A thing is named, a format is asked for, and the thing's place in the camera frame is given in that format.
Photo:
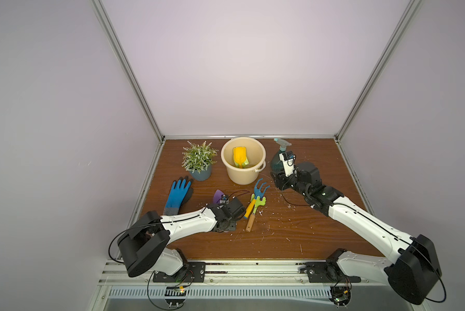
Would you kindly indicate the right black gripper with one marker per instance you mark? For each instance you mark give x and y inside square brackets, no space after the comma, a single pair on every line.
[281,181]

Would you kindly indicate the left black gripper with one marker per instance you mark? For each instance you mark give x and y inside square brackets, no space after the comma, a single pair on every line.
[233,226]

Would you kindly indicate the purple trowel pink handle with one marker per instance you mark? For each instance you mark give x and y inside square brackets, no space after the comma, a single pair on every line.
[217,196]

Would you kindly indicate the teal spray bottle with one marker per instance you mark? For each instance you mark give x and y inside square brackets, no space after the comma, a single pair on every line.
[276,164]

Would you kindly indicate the yellow plastic scoop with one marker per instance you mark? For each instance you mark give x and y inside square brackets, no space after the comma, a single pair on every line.
[239,154]

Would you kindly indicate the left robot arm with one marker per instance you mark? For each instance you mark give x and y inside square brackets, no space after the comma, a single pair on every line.
[144,246]

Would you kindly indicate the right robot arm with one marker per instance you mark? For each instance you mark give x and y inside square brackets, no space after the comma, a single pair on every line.
[409,265]

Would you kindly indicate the blue gardening glove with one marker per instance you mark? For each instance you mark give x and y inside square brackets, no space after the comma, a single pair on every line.
[180,193]

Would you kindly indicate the cream plastic bucket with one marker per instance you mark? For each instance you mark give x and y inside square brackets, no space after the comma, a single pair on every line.
[256,154]

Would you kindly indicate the artificial green potted plant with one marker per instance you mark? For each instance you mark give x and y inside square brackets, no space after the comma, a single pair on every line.
[198,159]

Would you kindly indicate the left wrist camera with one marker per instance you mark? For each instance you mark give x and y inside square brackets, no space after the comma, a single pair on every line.
[223,200]

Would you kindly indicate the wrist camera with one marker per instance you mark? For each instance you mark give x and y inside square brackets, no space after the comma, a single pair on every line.
[288,161]
[223,200]

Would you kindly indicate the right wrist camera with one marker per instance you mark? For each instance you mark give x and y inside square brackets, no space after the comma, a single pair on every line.
[288,161]

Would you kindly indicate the green rake wooden handle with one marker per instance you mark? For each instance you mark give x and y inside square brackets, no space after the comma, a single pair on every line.
[256,210]

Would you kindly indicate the blue rake yellow handle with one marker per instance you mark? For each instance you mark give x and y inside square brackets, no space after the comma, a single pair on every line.
[260,189]

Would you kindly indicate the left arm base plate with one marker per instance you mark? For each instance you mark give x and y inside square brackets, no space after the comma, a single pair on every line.
[191,272]

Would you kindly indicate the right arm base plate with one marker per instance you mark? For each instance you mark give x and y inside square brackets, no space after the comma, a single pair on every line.
[323,272]

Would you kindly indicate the aluminium front rail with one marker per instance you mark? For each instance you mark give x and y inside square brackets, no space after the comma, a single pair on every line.
[265,272]

